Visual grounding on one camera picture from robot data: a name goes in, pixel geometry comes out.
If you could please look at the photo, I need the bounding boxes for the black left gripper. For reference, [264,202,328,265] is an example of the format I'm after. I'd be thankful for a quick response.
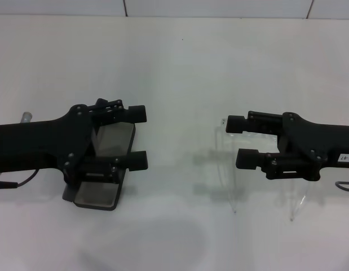
[0,104,94,183]

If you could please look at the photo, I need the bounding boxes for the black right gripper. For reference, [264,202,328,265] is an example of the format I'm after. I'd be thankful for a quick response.
[224,110,349,181]

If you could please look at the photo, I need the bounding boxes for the clear white glasses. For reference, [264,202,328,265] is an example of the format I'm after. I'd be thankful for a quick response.
[215,117,313,222]

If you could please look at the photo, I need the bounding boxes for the black glasses case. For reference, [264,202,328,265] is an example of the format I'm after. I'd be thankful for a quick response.
[62,121,136,212]

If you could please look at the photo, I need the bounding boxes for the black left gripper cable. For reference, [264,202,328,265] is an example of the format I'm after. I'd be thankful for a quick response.
[0,168,37,190]

